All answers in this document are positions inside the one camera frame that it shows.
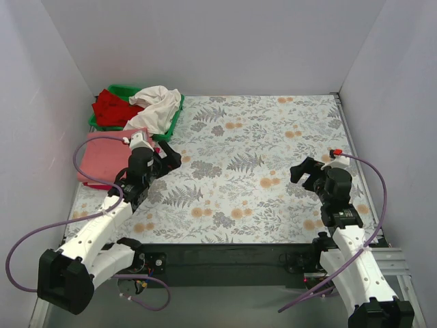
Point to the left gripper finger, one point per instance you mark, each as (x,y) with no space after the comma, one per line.
(172,159)
(161,153)

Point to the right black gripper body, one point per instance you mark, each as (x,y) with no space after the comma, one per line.
(310,174)

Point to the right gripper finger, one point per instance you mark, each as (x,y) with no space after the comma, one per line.
(297,171)
(311,164)

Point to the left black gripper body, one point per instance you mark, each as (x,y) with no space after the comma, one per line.
(162,160)

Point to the white t shirt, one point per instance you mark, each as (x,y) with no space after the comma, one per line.
(159,107)

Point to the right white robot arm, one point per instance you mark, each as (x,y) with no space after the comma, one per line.
(344,253)

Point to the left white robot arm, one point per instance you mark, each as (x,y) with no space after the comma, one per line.
(69,276)

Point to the folded pink t shirt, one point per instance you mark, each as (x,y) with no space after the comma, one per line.
(105,158)

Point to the floral table mat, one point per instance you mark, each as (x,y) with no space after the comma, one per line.
(233,185)

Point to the red t shirt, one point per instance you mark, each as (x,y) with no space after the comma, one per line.
(111,111)

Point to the green plastic bin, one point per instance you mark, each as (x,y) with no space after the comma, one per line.
(124,92)

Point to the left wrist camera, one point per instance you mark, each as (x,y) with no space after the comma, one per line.
(140,139)

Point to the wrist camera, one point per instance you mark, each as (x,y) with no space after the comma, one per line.
(337,160)
(140,139)

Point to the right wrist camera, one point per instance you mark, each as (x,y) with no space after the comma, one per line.
(337,160)

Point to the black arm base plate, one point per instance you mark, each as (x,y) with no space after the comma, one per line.
(221,264)

